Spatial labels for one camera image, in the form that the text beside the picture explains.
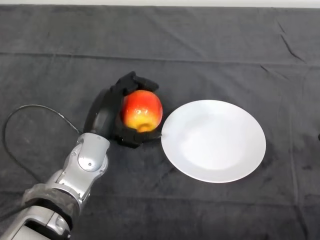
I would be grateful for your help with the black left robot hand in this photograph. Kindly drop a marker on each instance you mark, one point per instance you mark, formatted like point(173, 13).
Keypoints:
point(105, 112)

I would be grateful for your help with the red and yellow apple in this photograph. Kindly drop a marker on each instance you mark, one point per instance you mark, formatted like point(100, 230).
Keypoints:
point(141, 107)

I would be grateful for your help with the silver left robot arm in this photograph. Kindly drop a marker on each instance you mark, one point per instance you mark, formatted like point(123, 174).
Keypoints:
point(65, 180)

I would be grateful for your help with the white round plate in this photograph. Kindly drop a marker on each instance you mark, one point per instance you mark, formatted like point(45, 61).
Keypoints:
point(213, 141)

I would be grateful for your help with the black cloth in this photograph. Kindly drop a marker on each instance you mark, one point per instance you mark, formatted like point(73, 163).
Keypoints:
point(200, 50)

